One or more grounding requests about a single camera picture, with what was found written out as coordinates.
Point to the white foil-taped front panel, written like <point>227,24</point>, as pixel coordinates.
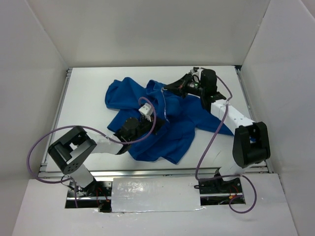
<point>155,194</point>

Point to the aluminium front rail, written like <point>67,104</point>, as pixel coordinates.
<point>146,173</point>

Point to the blue zip-up fleece jacket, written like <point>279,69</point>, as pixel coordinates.
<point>181,117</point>

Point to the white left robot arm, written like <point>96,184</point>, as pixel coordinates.
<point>71,150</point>

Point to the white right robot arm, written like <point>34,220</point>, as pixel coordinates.
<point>232,119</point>

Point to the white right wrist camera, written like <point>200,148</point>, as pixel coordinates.
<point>196,71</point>

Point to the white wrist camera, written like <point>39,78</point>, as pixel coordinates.
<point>146,110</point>
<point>196,71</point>

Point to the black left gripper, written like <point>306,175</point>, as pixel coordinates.
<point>152,125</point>

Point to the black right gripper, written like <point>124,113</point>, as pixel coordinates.
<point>181,85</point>

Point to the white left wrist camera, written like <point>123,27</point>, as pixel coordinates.
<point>146,110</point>

